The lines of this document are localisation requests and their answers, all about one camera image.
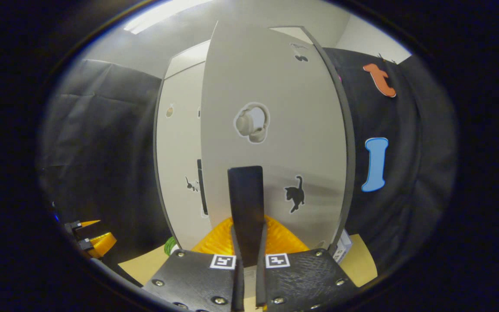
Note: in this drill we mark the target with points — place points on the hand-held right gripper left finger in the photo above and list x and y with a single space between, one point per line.
237 281

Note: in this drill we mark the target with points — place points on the watermelon slice plush toy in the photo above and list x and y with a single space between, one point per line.
170 246

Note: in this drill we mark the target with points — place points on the white double-door shoe cabinet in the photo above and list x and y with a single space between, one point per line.
350 143

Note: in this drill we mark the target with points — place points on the cabinet door with camera sticker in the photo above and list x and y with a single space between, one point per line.
180 143

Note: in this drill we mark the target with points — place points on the light grey book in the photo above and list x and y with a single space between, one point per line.
341 252

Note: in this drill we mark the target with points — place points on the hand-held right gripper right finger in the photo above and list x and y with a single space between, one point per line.
261 281

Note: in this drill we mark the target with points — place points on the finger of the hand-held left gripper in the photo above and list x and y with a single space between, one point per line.
100 243
85 224

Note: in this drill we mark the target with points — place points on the cabinet door with headphones sticker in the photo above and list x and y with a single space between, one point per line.
275 86

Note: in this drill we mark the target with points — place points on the black backdrop cloth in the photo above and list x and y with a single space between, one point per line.
102 151

